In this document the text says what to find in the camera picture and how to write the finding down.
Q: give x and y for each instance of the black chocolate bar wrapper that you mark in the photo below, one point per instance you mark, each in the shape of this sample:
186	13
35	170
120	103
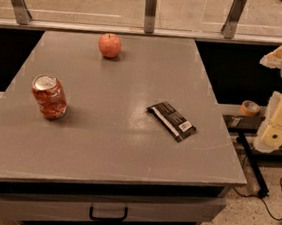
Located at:
177	125

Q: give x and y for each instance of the orange tape roll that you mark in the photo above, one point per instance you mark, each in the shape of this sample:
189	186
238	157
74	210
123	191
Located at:
249	108

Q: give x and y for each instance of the red apple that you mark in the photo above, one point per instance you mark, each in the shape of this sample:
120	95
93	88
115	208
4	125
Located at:
110	45

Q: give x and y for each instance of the red crushed soda can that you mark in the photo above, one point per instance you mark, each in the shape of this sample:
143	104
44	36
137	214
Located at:
50	96

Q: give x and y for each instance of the grey upper drawer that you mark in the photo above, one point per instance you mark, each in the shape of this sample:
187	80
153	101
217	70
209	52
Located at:
141	208

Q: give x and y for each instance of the black table leg frame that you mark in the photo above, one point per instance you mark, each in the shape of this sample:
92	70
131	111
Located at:
263	191

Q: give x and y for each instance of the right metal railing bracket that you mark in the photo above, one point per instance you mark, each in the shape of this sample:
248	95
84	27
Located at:
229	28

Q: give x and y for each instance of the metal railing bracket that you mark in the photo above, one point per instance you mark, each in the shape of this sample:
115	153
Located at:
22	15
149	16
229	28

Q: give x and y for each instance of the middle metal railing bracket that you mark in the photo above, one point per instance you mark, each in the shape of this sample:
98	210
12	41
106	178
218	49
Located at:
149	16

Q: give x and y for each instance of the black upper drawer handle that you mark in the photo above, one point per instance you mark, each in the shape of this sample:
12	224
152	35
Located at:
112	214

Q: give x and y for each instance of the left metal railing bracket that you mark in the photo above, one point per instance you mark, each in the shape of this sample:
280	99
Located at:
22	15

